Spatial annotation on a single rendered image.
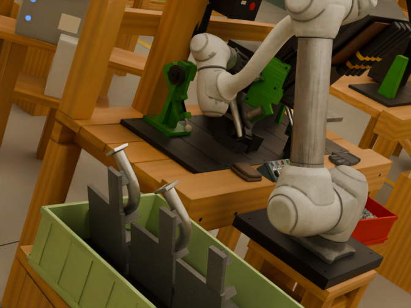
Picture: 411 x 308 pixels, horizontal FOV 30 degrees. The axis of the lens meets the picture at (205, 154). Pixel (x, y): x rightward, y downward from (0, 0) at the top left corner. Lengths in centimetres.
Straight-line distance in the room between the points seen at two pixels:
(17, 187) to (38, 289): 216
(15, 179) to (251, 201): 183
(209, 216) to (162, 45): 77
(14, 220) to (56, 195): 94
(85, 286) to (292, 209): 65
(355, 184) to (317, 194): 19
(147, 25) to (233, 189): 76
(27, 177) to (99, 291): 251
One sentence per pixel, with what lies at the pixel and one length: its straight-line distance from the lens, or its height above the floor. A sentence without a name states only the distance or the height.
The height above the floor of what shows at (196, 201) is 89.
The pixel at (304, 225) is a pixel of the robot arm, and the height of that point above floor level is 104.
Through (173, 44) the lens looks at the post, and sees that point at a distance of 300.
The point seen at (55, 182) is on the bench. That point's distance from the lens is 292.
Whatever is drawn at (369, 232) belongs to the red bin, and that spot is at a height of 86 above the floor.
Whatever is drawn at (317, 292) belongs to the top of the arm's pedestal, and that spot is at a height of 83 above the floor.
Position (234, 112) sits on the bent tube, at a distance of 301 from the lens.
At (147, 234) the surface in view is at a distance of 185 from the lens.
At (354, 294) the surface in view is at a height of 77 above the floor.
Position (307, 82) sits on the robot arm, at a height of 140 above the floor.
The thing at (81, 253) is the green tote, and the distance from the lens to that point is 189.
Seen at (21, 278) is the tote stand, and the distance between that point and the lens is 213.
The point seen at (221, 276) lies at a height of 109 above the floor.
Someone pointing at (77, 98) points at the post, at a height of 96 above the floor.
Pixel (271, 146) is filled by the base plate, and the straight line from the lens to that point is 320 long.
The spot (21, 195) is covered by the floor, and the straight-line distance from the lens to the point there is 412.
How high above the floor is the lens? 188
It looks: 20 degrees down
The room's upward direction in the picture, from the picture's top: 21 degrees clockwise
